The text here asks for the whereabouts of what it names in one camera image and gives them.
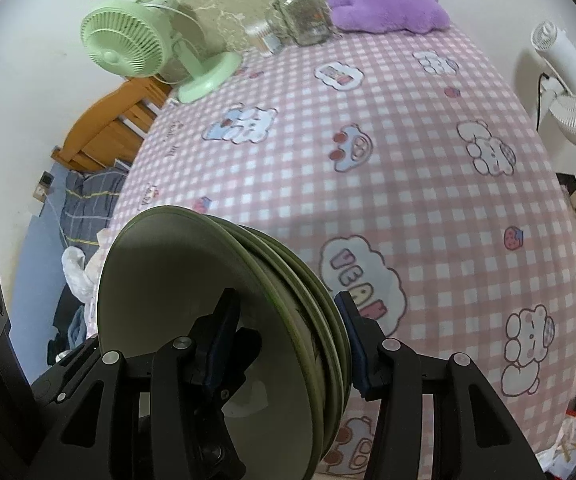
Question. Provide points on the purple plush toy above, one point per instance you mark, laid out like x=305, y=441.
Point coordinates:
x=380, y=16

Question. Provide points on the grey floral bowl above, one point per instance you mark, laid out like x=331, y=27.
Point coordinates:
x=311, y=326
x=167, y=267
x=328, y=309

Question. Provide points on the white standing fan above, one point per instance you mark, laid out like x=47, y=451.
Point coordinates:
x=553, y=45

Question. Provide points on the wooden bed headboard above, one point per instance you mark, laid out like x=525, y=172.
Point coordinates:
x=114, y=127

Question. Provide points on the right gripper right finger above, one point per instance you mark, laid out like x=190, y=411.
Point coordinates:
x=474, y=435

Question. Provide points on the green desk fan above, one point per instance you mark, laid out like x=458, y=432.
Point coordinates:
x=136, y=39

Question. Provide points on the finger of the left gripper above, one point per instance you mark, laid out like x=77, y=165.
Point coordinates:
x=63, y=378

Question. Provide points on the wall power socket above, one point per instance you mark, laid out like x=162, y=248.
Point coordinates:
x=42, y=188

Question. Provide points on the grey plaid pillow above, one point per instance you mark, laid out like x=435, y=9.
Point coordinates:
x=88, y=207

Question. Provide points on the glass jar black lid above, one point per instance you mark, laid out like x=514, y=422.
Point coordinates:
x=304, y=22

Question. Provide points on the cotton swab container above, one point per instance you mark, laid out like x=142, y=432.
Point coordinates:
x=263, y=38

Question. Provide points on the pink checkered tablecloth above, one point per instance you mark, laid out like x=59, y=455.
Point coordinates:
x=402, y=170

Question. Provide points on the white plastic bag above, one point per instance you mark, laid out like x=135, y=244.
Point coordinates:
x=73, y=260

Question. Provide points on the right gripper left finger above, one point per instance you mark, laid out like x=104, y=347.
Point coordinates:
x=160, y=415

